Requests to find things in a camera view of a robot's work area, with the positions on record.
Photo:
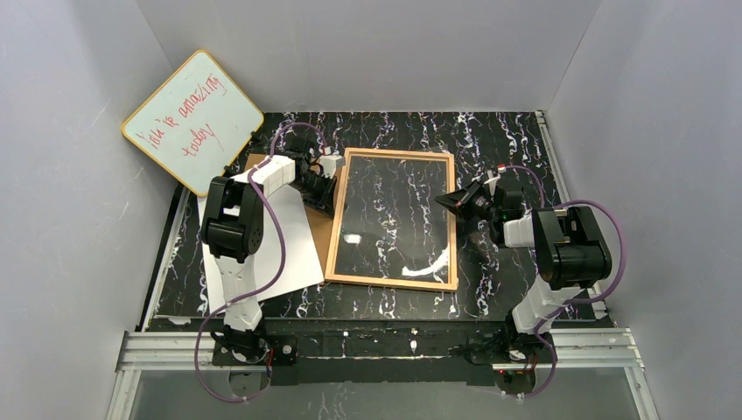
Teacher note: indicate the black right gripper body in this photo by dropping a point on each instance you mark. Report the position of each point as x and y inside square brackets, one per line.
[475, 201]

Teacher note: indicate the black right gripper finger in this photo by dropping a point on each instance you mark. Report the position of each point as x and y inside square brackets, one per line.
[473, 193]
[465, 212]

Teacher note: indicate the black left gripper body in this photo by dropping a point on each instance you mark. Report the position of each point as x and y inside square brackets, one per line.
[319, 189]

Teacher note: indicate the brown frame backing board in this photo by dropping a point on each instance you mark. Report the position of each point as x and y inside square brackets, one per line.
[306, 233]

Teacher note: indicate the clear frame glass sheet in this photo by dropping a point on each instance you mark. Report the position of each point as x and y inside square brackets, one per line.
[394, 220]

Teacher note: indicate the wooden picture frame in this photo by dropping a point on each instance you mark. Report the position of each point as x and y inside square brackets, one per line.
[333, 232]

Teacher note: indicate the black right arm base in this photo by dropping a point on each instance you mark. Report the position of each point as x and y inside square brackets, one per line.
[522, 349]

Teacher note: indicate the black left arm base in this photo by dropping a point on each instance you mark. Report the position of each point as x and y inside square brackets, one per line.
[243, 349]

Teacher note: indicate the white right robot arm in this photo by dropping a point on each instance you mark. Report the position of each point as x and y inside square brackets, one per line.
[571, 253]

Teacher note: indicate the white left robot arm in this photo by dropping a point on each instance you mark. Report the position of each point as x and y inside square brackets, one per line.
[236, 208]

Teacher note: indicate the yellow-edged whiteboard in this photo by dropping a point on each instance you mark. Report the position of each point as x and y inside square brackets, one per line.
[195, 124]

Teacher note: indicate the aluminium mounting rail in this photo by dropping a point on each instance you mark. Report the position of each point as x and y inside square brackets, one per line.
[575, 348]

